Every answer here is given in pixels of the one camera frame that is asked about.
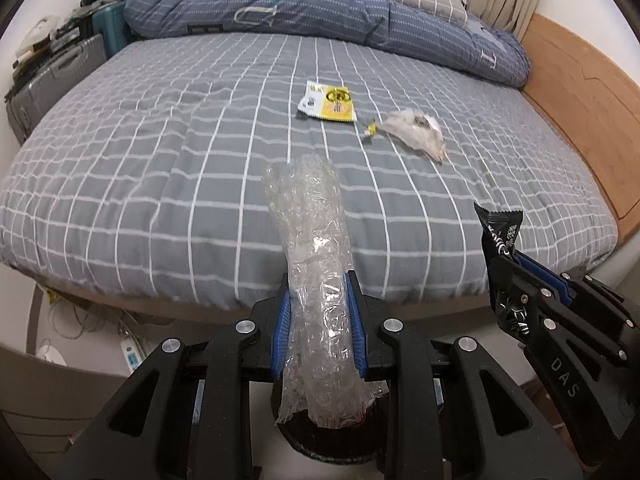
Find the grey suitcase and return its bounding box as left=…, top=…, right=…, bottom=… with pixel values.
left=4, top=34, right=109, bottom=145

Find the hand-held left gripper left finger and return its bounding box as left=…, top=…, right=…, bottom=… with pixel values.
left=60, top=272, right=297, bottom=480

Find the grey checked bed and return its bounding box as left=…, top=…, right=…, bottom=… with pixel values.
left=0, top=31, right=621, bottom=323

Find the black snack wrapper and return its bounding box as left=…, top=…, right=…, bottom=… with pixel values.
left=473, top=202, right=534, bottom=347

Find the teal suitcase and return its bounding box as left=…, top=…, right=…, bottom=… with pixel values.
left=91, top=0, right=134, bottom=59

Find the white power cable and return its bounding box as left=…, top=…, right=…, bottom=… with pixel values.
left=46, top=299, right=147, bottom=357

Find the yellow white snack packet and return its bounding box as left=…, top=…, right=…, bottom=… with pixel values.
left=297, top=79, right=357, bottom=124

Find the black-lined trash bin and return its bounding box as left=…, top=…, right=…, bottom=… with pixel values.
left=269, top=380, right=402, bottom=465

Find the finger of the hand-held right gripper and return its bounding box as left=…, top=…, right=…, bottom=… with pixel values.
left=515, top=251, right=640, bottom=362
left=492, top=259, right=563, bottom=347

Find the white power strip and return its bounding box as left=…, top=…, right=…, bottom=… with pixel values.
left=120, top=336, right=147, bottom=372

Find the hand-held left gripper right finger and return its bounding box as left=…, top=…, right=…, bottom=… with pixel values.
left=346, top=270, right=583, bottom=480

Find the white round device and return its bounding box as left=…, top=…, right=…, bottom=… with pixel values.
left=36, top=341, right=67, bottom=367

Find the white rounded object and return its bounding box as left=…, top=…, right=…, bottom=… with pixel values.
left=14, top=14, right=62, bottom=57

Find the blue striped duvet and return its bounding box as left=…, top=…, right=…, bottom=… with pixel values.
left=123, top=0, right=532, bottom=89

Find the clear bubble wrap roll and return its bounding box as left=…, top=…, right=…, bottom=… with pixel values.
left=262, top=151, right=392, bottom=432

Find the wooden bed headboard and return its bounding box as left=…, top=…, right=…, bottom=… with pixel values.
left=521, top=12, right=640, bottom=247

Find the crumpled clear plastic wrapper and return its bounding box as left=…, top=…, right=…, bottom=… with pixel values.
left=366, top=109, right=449, bottom=165

